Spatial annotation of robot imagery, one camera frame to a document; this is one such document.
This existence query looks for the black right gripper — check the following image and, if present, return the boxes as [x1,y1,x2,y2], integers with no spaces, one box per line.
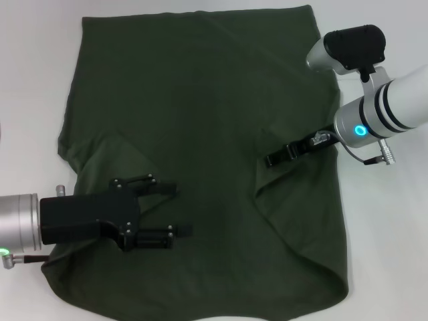
[265,122,339,168]

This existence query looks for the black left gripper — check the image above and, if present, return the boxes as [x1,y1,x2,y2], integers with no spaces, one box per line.
[39,173,194,252]

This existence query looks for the dark green shirt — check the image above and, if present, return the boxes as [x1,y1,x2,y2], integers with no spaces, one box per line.
[39,5,350,321]

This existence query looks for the right gripper silver connector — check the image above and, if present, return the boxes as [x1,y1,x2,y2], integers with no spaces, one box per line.
[309,130,330,146]

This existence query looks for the right arm cable with plug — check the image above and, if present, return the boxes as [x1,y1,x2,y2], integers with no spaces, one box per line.
[329,132,397,165]

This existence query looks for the arm cable with plug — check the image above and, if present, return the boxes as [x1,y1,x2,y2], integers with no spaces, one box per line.
[329,132,397,165]
[1,252,51,270]

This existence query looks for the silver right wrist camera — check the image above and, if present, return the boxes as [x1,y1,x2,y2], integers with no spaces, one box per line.
[306,24,395,93]

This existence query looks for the left arm cable with plug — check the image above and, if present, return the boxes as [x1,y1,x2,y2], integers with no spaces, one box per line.
[1,252,51,270]

